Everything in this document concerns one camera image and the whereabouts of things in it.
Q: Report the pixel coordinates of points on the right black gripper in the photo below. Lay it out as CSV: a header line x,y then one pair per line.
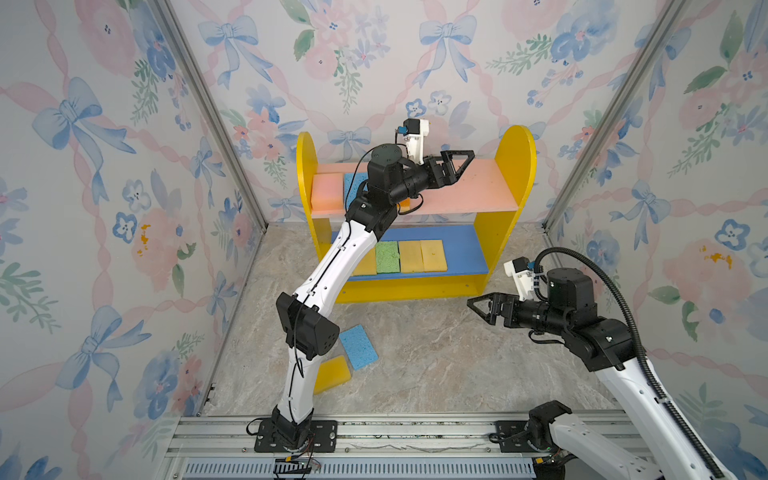
x,y
497,301

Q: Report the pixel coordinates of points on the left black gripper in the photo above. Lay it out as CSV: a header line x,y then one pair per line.
x,y
444,171

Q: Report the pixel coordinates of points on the yellow pink blue toy shelf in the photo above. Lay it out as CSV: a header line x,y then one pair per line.
x,y
495,192

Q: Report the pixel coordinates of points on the small yellow sponge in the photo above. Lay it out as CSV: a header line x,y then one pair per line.
x,y
433,256

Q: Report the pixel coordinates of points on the pale yellow sponge underneath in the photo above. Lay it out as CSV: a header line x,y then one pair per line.
x,y
411,257

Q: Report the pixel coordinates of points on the blue sponge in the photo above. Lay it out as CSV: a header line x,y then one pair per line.
x,y
358,347
351,186

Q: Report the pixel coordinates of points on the yellow sponge with green back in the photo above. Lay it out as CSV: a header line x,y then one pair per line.
x,y
367,265

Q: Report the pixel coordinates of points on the pink orange sponge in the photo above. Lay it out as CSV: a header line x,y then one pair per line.
x,y
327,192

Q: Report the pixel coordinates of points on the thick yellow sponge front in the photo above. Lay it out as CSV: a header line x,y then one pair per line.
x,y
331,374

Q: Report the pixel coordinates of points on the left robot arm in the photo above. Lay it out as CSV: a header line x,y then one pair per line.
x,y
391,179

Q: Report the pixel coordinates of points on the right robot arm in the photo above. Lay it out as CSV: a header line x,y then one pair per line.
x,y
607,348

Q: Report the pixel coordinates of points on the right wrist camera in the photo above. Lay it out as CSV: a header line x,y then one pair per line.
x,y
529,284

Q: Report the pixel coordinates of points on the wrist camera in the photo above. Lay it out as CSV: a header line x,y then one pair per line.
x,y
413,132
529,284

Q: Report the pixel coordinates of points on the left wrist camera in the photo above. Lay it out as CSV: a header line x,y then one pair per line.
x,y
413,132

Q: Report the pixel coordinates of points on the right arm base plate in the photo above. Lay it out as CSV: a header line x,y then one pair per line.
x,y
517,436

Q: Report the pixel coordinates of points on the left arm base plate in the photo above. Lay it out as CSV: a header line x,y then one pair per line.
x,y
283,436

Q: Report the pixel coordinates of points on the right corner aluminium post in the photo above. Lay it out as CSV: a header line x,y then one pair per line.
x,y
642,66

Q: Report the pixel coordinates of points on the corner aluminium post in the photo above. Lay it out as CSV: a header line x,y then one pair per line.
x,y
642,66
179,44

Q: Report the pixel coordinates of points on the left corner aluminium post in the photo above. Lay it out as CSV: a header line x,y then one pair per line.
x,y
179,44

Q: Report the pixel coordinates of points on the aluminium mounting rail frame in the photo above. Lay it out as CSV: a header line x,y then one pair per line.
x,y
387,446

